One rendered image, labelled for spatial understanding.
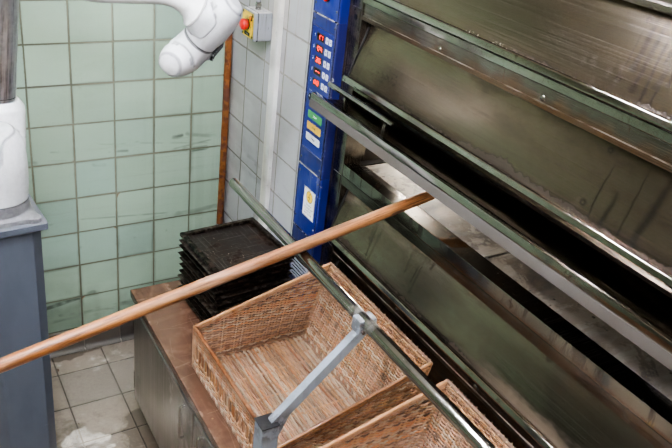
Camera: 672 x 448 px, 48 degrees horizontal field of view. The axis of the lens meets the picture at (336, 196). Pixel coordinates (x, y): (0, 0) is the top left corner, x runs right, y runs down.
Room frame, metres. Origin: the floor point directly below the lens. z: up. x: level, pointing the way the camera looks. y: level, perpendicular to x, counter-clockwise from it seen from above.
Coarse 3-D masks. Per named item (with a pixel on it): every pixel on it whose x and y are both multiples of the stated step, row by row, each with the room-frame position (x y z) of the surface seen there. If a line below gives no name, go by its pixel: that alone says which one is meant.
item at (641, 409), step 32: (384, 192) 1.98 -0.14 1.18; (416, 224) 1.82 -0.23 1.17; (448, 256) 1.70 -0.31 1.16; (480, 256) 1.67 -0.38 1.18; (512, 288) 1.54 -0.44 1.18; (544, 320) 1.42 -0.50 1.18; (576, 352) 1.33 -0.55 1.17; (608, 352) 1.33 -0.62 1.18; (608, 384) 1.25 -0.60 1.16; (640, 384) 1.23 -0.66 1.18; (640, 416) 1.18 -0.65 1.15
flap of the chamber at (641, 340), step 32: (352, 128) 1.87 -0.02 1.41; (384, 160) 1.73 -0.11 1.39; (448, 160) 1.78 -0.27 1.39; (480, 192) 1.59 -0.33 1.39; (480, 224) 1.42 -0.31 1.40; (512, 224) 1.44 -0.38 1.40; (544, 224) 1.48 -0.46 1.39; (576, 256) 1.34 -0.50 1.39; (576, 288) 1.20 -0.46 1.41; (608, 288) 1.22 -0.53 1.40; (640, 288) 1.26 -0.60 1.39; (608, 320) 1.13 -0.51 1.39
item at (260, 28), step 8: (248, 8) 2.63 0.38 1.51; (264, 8) 2.65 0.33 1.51; (248, 16) 2.60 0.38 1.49; (256, 16) 2.57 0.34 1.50; (264, 16) 2.59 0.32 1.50; (272, 16) 2.61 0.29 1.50; (256, 24) 2.57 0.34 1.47; (264, 24) 2.59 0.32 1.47; (248, 32) 2.60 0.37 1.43; (256, 32) 2.57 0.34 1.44; (264, 32) 2.59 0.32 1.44; (256, 40) 2.57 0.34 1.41; (264, 40) 2.59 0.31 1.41
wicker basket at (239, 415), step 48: (288, 288) 2.01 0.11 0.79; (288, 336) 2.01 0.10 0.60; (336, 336) 1.93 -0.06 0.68; (240, 384) 1.77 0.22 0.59; (288, 384) 1.79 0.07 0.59; (336, 384) 1.82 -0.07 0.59; (384, 384) 1.72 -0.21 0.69; (240, 432) 1.54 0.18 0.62; (288, 432) 1.59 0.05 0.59; (336, 432) 1.49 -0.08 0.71
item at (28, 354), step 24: (360, 216) 1.71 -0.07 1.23; (384, 216) 1.73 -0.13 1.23; (312, 240) 1.61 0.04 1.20; (240, 264) 1.51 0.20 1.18; (264, 264) 1.53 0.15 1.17; (192, 288) 1.42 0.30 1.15; (120, 312) 1.33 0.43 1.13; (144, 312) 1.35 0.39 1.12; (72, 336) 1.26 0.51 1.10; (0, 360) 1.19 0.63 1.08; (24, 360) 1.20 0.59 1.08
